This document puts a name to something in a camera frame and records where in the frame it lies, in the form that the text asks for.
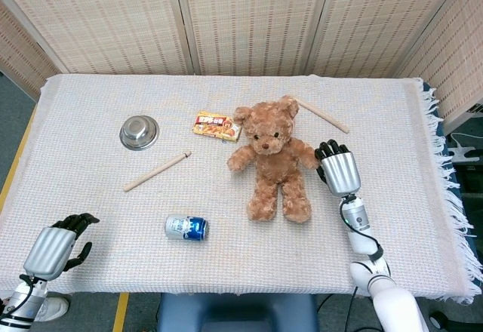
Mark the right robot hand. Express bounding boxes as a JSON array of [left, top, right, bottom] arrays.
[[314, 139, 362, 198]]

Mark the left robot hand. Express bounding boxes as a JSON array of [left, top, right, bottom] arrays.
[[23, 213, 101, 281]]

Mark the brown teddy bear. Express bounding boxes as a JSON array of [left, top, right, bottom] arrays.
[[226, 95, 321, 223]]

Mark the white shoe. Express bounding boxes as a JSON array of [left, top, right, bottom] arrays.
[[35, 296, 72, 322]]

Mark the plain wooden stick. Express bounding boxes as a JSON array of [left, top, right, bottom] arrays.
[[295, 97, 350, 134]]

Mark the beige woven tablecloth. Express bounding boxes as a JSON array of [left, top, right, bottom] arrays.
[[0, 73, 483, 305]]

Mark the yellow snack box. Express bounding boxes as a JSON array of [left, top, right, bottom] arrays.
[[192, 110, 243, 143]]

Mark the blue and white drink can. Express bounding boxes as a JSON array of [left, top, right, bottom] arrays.
[[164, 214, 210, 241]]

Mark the stainless steel bowl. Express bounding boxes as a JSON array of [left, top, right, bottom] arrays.
[[118, 115, 161, 152]]

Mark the beige woven folding screen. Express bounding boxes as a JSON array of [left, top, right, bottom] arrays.
[[0, 0, 483, 121]]

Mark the white cable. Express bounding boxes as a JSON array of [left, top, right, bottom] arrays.
[[451, 131, 483, 148]]

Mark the wooden stick with black ring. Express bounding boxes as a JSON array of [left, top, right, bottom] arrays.
[[123, 150, 192, 192]]

